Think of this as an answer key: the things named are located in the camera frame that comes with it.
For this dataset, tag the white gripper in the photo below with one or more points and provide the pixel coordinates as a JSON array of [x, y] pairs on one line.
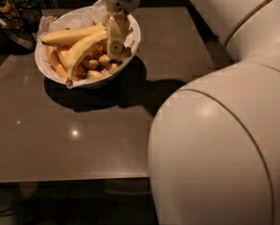
[[121, 1]]

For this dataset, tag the large front yellow banana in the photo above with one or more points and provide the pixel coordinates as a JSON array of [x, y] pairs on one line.
[[79, 50]]

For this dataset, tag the large yellow banana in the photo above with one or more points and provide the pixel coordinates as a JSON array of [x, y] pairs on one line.
[[79, 50], [70, 36]]

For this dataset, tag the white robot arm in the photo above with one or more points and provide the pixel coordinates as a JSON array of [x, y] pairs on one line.
[[214, 145]]

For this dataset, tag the white bowl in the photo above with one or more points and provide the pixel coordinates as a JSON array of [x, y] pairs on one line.
[[80, 18]]

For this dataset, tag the white paper bowl liner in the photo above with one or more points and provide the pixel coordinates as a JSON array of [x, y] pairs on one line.
[[79, 50]]

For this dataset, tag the large rear yellow banana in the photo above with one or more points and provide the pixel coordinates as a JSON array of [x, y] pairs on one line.
[[70, 36]]

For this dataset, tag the orange banana at left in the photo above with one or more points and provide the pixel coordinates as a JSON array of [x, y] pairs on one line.
[[55, 62]]

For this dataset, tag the dark chair with clutter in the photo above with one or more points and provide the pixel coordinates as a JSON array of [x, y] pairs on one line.
[[19, 23]]

